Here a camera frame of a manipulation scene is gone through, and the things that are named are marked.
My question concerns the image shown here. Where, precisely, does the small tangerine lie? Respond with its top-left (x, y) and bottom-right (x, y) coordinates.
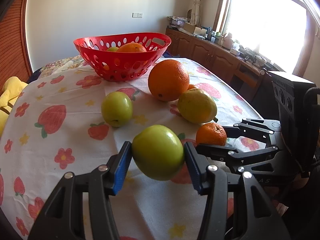
top-left (196, 122), bottom-right (227, 146)

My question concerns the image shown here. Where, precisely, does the patterned storage box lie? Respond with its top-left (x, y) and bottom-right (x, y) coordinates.
top-left (167, 16), bottom-right (189, 28)

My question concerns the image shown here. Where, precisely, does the yellow plush toy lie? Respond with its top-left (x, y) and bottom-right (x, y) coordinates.
top-left (0, 76), bottom-right (28, 135)

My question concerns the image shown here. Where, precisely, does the strawberry printed cloth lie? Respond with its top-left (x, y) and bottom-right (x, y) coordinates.
top-left (0, 57), bottom-right (265, 240)

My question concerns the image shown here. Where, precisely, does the long wooden cabinet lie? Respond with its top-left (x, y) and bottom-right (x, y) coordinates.
top-left (165, 27), bottom-right (283, 100)

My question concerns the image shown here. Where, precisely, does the patterned curtain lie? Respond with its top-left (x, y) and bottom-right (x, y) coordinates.
top-left (187, 0), bottom-right (209, 27)

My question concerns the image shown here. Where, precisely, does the cardboard box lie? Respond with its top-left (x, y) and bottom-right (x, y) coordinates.
top-left (183, 22), bottom-right (208, 36)

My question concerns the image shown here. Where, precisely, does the yellow pear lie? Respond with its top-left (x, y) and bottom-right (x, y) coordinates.
top-left (177, 88), bottom-right (217, 124)

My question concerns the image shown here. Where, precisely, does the red perforated plastic basket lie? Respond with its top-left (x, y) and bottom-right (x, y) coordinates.
top-left (73, 32), bottom-right (172, 82)

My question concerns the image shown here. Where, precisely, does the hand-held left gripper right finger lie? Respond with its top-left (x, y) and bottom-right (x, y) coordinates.
top-left (183, 142), bottom-right (292, 240)

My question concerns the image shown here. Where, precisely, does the window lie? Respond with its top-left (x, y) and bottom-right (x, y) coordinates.
top-left (215, 0), bottom-right (320, 78)

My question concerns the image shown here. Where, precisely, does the wooden slatted wardrobe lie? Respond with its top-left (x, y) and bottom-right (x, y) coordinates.
top-left (0, 0), bottom-right (33, 85)

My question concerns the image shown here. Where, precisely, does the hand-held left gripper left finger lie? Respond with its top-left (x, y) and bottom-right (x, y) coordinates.
top-left (27, 141), bottom-right (133, 240)

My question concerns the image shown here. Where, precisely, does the large orange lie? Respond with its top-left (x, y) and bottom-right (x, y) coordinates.
top-left (116, 42), bottom-right (147, 53)
top-left (148, 59), bottom-right (190, 102)

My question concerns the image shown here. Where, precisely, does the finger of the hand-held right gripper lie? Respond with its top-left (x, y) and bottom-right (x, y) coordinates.
top-left (196, 144), bottom-right (284, 174)
top-left (222, 118), bottom-right (283, 145)

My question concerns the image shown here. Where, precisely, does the white plastic jug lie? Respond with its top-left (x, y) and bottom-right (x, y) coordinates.
top-left (224, 33), bottom-right (234, 49)

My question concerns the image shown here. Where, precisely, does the black tripod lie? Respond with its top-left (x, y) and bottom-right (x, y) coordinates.
top-left (244, 49), bottom-right (263, 63)

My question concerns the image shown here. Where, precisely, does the floral bedsheet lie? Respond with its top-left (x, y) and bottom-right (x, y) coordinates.
top-left (26, 55), bottom-right (87, 83)

